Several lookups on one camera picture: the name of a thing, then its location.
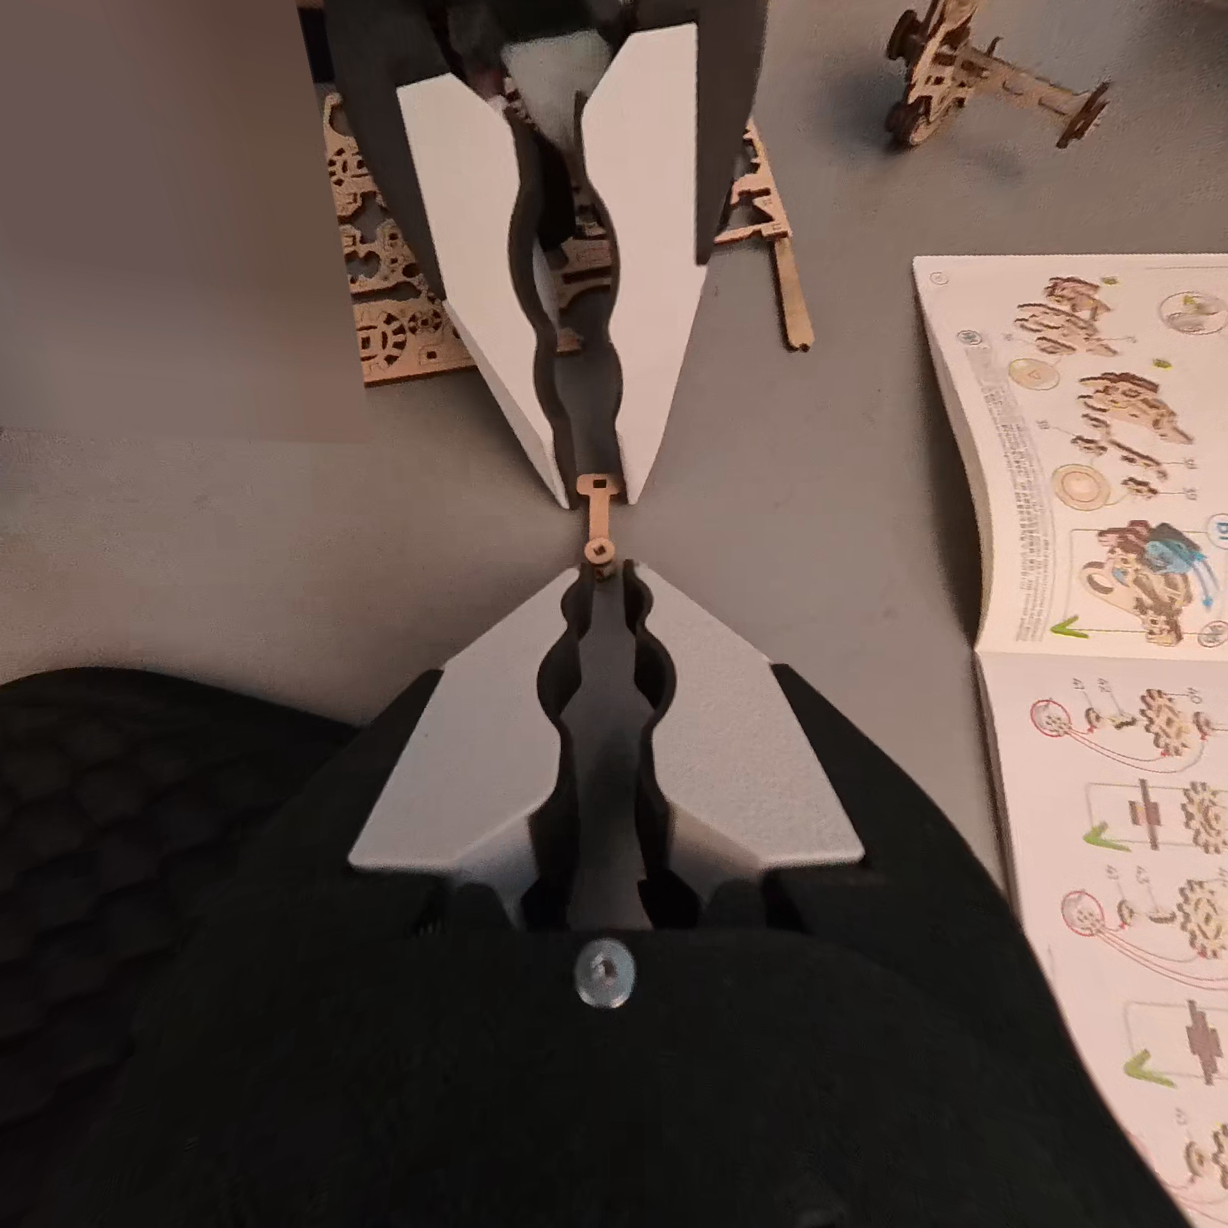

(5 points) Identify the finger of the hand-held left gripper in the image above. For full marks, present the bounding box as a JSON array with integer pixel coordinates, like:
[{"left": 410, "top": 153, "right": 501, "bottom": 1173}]
[
  {"left": 573, "top": 23, "right": 713, "bottom": 507},
  {"left": 394, "top": 78, "right": 568, "bottom": 511}
]

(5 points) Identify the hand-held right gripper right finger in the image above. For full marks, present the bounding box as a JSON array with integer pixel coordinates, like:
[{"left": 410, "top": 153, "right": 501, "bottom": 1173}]
[{"left": 624, "top": 561, "right": 866, "bottom": 931}]

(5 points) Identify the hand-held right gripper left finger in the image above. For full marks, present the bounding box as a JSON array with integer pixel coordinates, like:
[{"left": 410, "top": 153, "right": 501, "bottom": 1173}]
[{"left": 347, "top": 564, "right": 597, "bottom": 931}]

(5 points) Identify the small wooden model part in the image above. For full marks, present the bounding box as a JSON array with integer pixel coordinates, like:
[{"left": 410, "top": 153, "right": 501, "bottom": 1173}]
[{"left": 575, "top": 472, "right": 622, "bottom": 583}]

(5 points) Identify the laser-cut wooden parts sheet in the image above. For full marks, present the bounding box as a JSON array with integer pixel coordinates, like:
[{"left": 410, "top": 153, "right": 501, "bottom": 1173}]
[{"left": 321, "top": 90, "right": 795, "bottom": 388}]

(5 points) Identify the partly built wooden model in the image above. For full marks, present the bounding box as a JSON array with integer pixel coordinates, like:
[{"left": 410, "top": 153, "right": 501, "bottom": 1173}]
[{"left": 882, "top": 0, "right": 1113, "bottom": 151}]

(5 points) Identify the model instruction booklet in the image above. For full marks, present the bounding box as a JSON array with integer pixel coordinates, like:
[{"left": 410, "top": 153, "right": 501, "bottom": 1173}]
[{"left": 910, "top": 254, "right": 1228, "bottom": 1228}]

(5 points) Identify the wooden stick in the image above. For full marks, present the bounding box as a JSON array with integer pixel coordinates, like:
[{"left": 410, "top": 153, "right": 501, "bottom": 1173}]
[{"left": 765, "top": 235, "right": 817, "bottom": 353}]

